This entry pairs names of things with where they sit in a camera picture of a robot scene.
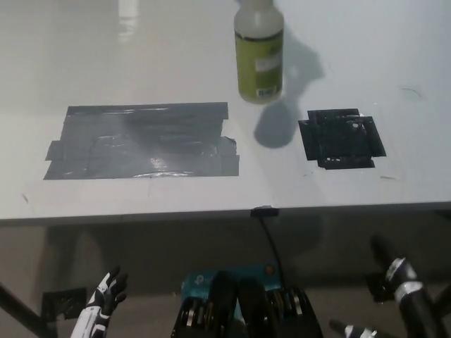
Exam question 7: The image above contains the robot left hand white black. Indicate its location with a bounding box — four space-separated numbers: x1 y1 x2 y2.
69 265 130 338

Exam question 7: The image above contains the robot right hand black silver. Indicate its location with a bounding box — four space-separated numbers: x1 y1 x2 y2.
328 234 442 338

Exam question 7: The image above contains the spray bottle with green label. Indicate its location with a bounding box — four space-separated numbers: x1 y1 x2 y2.
233 0 285 105

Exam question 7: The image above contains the robot torso black and teal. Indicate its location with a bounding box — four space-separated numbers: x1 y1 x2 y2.
170 262 324 338

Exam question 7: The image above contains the black table leg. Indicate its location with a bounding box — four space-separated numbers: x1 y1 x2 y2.
0 280 42 321

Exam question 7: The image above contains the large grey tape patch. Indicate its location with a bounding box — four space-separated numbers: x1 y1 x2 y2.
43 101 241 181

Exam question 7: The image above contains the small black tape patch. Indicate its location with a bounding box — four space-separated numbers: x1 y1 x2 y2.
297 108 386 172

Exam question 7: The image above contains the black clip on table edge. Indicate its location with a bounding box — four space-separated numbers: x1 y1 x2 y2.
250 206 280 218

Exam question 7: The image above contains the thin black cable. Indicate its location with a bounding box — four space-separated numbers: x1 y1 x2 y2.
258 215 285 284

